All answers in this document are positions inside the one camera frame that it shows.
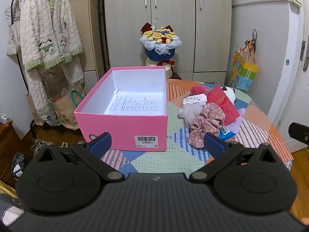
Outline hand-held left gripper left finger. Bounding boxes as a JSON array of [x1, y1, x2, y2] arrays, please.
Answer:
[[34, 132, 125, 183]]

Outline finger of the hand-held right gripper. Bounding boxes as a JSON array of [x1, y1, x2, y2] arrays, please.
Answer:
[[288, 122, 309, 146]]

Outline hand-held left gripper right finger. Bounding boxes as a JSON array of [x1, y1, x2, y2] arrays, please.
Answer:
[[189, 132, 278, 183]]

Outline blue tissue packet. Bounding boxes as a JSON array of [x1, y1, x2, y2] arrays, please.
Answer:
[[218, 125, 236, 141]]

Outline pink cardboard box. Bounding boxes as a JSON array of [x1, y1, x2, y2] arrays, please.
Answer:
[[74, 66, 168, 152]]

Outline floral scrunchie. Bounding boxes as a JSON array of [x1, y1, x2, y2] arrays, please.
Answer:
[[188, 103, 226, 149]]

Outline white sheer cloth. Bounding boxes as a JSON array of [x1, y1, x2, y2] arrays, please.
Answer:
[[178, 105, 201, 126]]

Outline red envelope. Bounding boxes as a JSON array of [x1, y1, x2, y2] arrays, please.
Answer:
[[206, 85, 240, 124]]

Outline white tissue pack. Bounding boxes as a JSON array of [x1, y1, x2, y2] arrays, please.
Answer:
[[182, 94, 208, 108]]

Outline white panda plush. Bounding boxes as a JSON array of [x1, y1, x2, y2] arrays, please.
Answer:
[[221, 86, 236, 105]]

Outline pink fluffy scrunchie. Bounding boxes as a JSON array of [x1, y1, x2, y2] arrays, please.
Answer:
[[189, 85, 207, 96]]

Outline patchwork tablecloth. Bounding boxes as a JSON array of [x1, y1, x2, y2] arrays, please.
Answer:
[[100, 78, 294, 174]]

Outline white door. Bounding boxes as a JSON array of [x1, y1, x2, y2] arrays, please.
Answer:
[[267, 0, 309, 148]]

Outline printed paper sheet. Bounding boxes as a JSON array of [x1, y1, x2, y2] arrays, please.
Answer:
[[104, 92, 166, 115]]

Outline white printed shopping bag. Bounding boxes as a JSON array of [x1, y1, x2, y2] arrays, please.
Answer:
[[40, 106, 58, 126]]

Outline grey sneaker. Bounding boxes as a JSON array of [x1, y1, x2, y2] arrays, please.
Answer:
[[31, 139, 49, 155]]

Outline metal door lock plate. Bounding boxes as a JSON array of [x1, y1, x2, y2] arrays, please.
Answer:
[[301, 40, 309, 72]]

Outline colourful gift bag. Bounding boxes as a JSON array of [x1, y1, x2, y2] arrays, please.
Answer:
[[232, 49, 259, 92]]

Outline cream fluffy pajama pants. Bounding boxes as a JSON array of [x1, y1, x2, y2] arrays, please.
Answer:
[[25, 55, 85, 116]]

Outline black bag with tag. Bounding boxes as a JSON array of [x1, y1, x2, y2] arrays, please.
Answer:
[[11, 152, 27, 180]]

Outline wooden cabinet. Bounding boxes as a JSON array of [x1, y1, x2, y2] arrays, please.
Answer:
[[0, 119, 27, 186]]

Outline cream round box with ribbon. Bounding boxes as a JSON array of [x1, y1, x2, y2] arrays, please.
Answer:
[[145, 58, 174, 79]]

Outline black hook with orange ribbon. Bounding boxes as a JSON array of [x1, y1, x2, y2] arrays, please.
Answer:
[[244, 29, 257, 54]]

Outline yellow flower bouquet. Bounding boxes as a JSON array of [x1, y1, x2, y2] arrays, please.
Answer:
[[139, 17, 182, 67]]

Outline beige wardrobe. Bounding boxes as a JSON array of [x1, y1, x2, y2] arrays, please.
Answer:
[[98, 0, 232, 83]]

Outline cream fluffy cardigan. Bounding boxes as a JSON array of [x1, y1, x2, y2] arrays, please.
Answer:
[[19, 0, 84, 72]]

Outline beige tote bag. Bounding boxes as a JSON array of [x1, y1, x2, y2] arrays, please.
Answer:
[[6, 20, 23, 57]]

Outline brown paper bag green handle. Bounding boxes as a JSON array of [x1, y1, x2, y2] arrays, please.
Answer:
[[52, 84, 85, 129]]

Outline wire clothes hanger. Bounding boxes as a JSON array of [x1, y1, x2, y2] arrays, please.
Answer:
[[5, 0, 21, 20]]

